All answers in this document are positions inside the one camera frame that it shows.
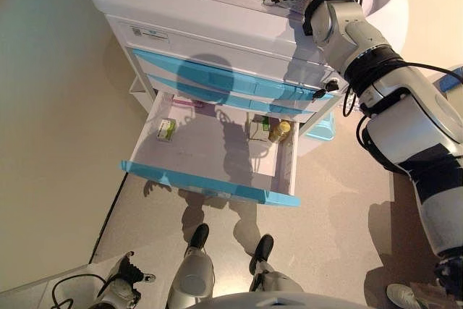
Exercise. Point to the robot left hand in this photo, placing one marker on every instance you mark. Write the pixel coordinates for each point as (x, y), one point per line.
(126, 274)

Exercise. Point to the blue front cart drawer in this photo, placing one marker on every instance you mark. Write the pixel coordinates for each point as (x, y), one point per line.
(289, 108)
(202, 150)
(275, 86)

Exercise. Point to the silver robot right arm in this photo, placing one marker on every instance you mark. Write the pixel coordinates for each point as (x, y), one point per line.
(416, 124)

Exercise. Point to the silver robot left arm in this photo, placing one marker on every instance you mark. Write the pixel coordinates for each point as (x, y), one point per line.
(119, 296)

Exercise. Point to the small green medicine box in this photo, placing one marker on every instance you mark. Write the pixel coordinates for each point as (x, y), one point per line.
(167, 130)

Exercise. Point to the yellow medicine bottle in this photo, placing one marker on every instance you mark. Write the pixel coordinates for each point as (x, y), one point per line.
(281, 130)

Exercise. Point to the green white medicine box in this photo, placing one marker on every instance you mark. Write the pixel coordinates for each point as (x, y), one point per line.
(258, 130)

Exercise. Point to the pink white medicine box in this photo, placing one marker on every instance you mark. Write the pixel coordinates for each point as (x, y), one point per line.
(184, 102)

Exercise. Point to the black key bunch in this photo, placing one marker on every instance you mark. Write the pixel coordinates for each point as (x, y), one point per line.
(331, 85)

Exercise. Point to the blue lidded waste bin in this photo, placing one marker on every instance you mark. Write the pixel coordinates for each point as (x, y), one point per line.
(322, 130)

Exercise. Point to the grey robot torso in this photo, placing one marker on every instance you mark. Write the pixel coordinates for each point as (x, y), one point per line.
(282, 303)

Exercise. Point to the blue bed tag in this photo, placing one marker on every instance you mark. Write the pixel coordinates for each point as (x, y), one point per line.
(452, 81)

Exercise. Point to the person in beige trousers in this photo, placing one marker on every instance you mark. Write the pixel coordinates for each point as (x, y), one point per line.
(401, 296)

